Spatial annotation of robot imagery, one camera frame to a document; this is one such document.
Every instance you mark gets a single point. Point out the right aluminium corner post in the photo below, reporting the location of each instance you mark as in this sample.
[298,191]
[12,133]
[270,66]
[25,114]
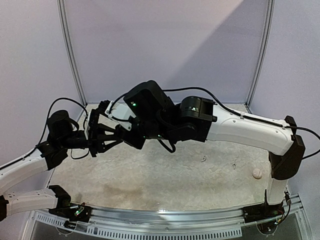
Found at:
[262,51]

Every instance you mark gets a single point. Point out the pink round charging case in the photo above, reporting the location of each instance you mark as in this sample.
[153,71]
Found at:
[257,173]

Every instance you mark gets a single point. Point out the aluminium front rail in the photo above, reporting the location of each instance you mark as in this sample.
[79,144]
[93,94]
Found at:
[120,224]

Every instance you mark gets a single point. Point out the black oval charging case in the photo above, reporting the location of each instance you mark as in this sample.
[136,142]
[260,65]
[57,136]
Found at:
[120,132]

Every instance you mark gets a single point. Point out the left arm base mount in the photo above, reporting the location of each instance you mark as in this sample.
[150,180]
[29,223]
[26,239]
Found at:
[72,211]

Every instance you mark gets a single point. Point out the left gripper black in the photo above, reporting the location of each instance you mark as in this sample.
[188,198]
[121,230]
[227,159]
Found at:
[94,144]

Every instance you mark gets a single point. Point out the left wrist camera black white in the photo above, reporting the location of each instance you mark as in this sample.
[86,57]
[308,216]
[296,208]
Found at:
[91,123]

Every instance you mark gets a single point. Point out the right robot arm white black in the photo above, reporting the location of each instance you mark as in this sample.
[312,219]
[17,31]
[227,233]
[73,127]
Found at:
[195,118]

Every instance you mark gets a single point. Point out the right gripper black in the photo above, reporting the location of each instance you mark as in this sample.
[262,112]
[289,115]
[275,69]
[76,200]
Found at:
[136,136]

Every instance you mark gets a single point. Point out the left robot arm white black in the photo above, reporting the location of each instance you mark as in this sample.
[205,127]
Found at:
[64,134]

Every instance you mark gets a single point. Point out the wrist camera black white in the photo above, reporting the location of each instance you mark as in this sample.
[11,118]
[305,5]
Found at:
[119,113]
[91,123]

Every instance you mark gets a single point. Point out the left aluminium corner post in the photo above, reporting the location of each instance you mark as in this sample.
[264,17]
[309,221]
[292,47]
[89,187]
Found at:
[62,10]

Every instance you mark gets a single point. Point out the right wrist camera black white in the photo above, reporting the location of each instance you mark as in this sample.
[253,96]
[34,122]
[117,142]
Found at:
[119,113]

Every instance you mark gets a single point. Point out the aluminium corner post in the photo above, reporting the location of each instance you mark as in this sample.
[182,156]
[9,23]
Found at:
[262,51]
[62,10]

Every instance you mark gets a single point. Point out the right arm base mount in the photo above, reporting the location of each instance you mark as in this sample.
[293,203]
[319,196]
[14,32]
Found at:
[262,211]

